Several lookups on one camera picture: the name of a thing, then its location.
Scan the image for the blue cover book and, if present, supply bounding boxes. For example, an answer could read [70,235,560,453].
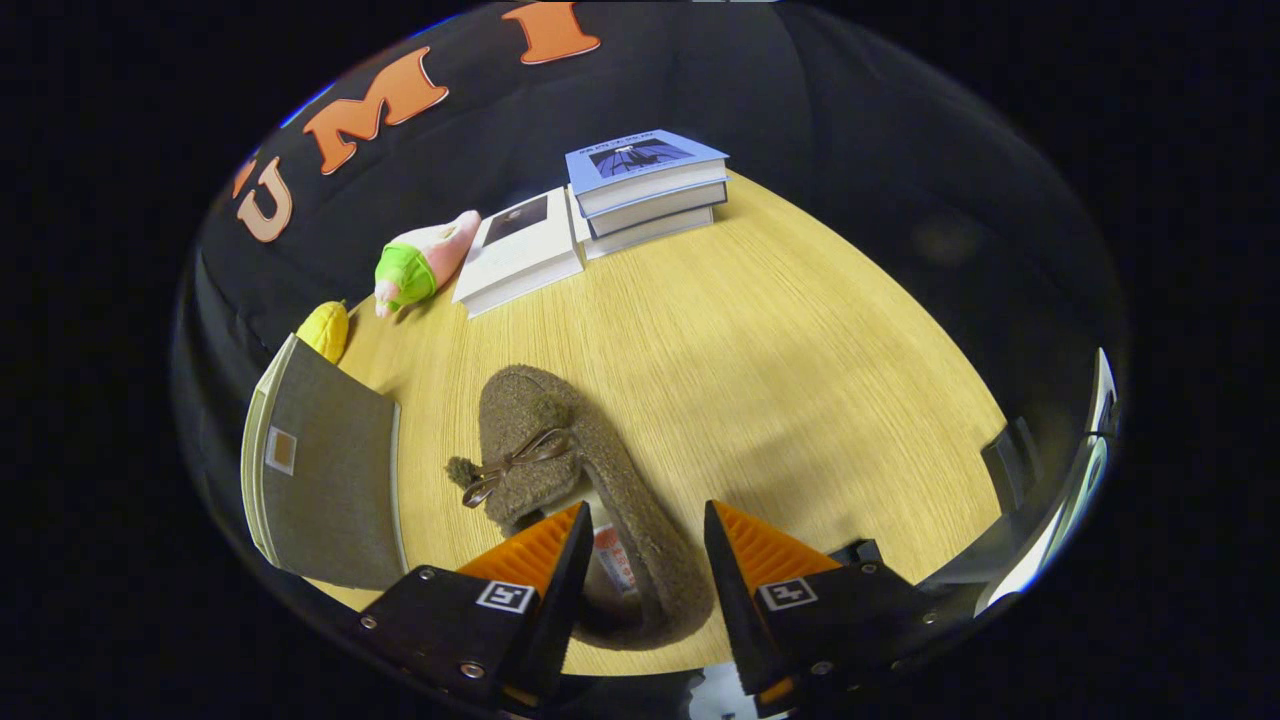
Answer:
[565,129,731,218]

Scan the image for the white book with dark photo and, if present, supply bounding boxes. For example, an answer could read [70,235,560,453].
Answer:
[452,187,585,319]

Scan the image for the yellow plush toy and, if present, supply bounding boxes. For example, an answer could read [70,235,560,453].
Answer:
[296,300,351,364]

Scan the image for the green and pink plush toy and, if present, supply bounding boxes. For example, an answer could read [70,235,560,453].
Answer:
[374,210,483,319]

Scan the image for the grey book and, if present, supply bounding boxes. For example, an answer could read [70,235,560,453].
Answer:
[585,180,729,239]

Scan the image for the grey fabric storage box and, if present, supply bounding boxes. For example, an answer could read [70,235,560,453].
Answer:
[240,333,409,591]

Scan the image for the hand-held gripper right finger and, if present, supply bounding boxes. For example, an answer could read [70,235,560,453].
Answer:
[703,500,946,716]

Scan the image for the white flat panel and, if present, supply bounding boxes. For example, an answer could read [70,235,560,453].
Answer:
[975,348,1119,613]

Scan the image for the black stand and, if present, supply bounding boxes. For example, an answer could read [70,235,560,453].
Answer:
[920,415,1051,591]

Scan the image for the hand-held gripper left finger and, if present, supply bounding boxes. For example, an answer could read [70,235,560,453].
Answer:
[358,500,595,713]

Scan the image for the brown fuzzy shoe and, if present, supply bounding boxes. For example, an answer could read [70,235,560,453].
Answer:
[447,365,714,651]

